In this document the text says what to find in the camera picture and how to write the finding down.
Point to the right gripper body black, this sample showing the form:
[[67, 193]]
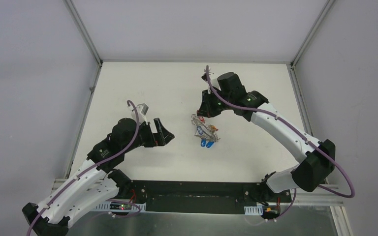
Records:
[[214, 104]]

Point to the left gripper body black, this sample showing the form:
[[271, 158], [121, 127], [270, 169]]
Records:
[[154, 132]]

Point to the blue tag key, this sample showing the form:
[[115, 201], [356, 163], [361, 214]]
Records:
[[203, 142], [209, 144]]

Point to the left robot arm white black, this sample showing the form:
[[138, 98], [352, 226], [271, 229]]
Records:
[[96, 180]]

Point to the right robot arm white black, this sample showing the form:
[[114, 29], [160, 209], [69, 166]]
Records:
[[313, 156]]

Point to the blue tag key on disc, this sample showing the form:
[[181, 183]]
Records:
[[203, 142]]

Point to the right electronics board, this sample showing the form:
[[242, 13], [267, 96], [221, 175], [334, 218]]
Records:
[[271, 210]]

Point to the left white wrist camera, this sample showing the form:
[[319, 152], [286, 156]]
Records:
[[139, 113]]

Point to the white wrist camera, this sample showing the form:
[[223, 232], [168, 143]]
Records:
[[139, 113], [211, 80]]

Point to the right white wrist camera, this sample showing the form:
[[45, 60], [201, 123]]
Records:
[[211, 80]]

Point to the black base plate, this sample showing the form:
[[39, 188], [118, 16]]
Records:
[[192, 197]]

